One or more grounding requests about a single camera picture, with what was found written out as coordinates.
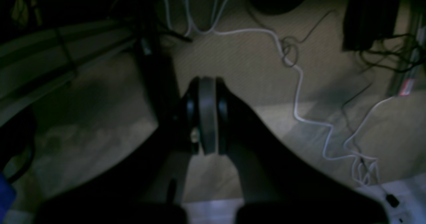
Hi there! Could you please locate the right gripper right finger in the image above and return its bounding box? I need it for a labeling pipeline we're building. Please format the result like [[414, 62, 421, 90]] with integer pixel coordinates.
[[216, 78, 390, 224]]

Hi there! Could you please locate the white floor cable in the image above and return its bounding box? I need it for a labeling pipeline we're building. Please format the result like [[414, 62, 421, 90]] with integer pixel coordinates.
[[156, 0, 396, 186]]

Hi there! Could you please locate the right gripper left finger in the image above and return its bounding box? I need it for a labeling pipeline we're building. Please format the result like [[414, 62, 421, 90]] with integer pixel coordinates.
[[35, 78, 200, 224]]

